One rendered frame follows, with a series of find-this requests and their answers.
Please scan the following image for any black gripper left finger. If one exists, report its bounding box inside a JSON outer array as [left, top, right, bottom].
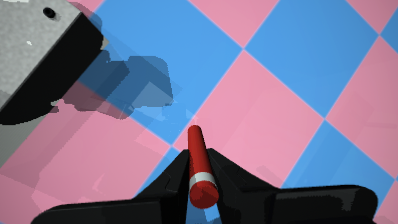
[[30, 149, 189, 224]]

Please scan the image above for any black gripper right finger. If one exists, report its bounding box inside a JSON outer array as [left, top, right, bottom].
[[207, 148, 379, 224]]

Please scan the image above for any red peg with white band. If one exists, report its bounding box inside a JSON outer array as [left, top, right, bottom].
[[188, 125, 219, 209]]

